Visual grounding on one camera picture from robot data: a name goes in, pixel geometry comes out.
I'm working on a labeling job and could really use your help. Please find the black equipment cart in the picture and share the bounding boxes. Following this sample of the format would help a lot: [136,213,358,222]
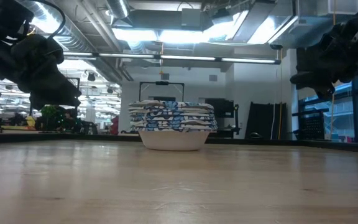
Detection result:
[204,98,241,139]

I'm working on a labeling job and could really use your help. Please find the long ceiling light bar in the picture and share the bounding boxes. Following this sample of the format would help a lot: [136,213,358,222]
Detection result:
[63,52,282,65]

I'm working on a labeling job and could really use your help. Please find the black frame camera rig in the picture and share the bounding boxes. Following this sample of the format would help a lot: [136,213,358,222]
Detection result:
[139,81,185,103]

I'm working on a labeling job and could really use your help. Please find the green plant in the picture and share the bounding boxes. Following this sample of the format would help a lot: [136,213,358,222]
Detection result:
[40,105,67,132]

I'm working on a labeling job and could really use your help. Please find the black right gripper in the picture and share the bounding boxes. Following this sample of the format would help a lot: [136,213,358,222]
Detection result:
[289,24,358,101]

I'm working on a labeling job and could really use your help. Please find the black perforated rack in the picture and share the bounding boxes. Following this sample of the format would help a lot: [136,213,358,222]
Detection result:
[291,108,326,141]

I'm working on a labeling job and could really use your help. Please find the black leaning panels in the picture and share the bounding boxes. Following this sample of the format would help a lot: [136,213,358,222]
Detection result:
[245,101,288,141]

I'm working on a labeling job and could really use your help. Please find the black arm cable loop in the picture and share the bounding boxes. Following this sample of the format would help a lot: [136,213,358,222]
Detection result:
[32,0,67,40]

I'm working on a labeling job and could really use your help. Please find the silver ceiling air duct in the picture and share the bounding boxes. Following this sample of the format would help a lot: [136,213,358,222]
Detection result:
[17,0,127,82]

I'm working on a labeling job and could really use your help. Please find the blue patterned paper bowl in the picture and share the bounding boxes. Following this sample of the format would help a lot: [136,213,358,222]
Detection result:
[131,125,218,152]
[130,119,218,128]
[129,113,218,122]
[128,107,216,116]
[128,100,215,110]

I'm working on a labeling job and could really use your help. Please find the black table edge frame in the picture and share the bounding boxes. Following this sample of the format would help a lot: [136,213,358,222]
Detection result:
[0,131,358,154]

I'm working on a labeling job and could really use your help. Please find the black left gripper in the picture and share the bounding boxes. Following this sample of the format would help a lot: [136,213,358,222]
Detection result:
[9,34,82,111]

